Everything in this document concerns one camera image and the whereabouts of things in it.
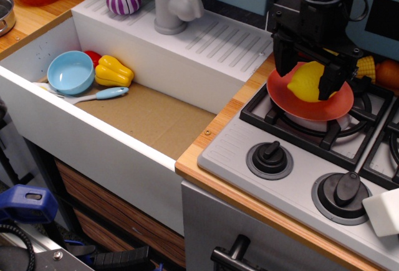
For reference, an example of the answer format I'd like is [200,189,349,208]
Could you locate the black right burner grate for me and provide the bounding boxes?
[360,98,398,190]

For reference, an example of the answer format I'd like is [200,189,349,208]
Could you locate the black left burner grate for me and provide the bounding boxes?
[239,76,393,171]

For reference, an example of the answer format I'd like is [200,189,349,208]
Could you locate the wooden drawer fronts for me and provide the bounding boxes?
[55,159,186,270]

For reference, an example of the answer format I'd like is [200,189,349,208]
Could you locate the black burner grate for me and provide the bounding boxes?
[360,98,398,190]
[239,76,393,171]

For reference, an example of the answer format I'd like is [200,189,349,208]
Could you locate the black right stove knob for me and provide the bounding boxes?
[311,172,372,226]

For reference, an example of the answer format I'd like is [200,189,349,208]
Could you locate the brown cardboard sheet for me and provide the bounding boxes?
[75,83,216,160]

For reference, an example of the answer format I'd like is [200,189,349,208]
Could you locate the silver metal pot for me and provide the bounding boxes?
[1,0,16,36]

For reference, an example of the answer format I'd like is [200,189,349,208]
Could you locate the light blue plastic bowl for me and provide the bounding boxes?
[47,50,95,95]

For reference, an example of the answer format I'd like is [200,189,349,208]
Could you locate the blue handled white spatula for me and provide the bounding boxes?
[34,82,129,105]

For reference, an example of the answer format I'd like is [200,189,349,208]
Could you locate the grey toy stove top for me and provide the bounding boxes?
[198,90,398,270]

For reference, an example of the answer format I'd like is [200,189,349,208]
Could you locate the blue plastic clamp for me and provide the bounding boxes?
[1,184,59,224]

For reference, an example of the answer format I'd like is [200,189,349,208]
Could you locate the grey toy faucet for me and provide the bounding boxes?
[154,0,204,35]

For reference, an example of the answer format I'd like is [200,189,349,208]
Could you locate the white toy sink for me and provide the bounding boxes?
[1,0,272,234]

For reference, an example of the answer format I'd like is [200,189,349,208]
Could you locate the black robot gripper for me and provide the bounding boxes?
[272,0,367,100]

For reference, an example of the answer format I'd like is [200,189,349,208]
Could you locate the yellow toy corn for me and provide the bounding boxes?
[357,55,376,83]

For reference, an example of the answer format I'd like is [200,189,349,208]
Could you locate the yellow toy bell pepper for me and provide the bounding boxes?
[95,55,134,87]

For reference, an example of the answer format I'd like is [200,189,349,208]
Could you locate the metal oven door handle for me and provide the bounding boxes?
[211,234,264,271]

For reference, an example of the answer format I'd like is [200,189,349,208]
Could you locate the orange toy fruit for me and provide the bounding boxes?
[376,59,398,90]

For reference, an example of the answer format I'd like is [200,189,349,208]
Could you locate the red toy tomato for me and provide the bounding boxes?
[84,50,102,67]

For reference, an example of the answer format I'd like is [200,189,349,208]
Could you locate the black ribbed handle tool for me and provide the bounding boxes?
[92,246,155,271]

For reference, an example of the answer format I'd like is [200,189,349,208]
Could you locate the black stove knob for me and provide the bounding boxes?
[311,172,372,226]
[246,141,294,181]

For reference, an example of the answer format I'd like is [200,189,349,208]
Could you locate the yellow plastic lemon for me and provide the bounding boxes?
[287,61,325,103]

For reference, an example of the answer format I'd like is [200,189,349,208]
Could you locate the white plastic block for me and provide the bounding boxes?
[362,189,398,237]

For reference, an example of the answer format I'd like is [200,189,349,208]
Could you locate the pink plastic plate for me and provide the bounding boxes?
[266,62,354,121]

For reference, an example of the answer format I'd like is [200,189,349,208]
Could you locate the black left stove knob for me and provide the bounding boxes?
[246,141,294,181]

